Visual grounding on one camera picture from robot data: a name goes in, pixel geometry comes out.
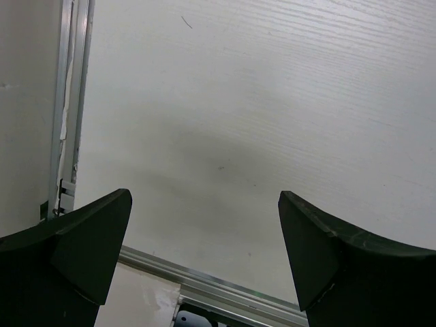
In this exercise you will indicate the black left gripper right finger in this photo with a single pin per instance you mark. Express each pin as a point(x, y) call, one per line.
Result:
point(347, 276)

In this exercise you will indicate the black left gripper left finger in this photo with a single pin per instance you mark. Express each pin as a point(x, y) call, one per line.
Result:
point(59, 272)

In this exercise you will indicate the aluminium front frame rail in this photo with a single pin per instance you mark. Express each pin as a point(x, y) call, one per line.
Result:
point(216, 295)

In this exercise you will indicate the aluminium side frame rail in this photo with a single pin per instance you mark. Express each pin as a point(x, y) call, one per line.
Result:
point(73, 61)

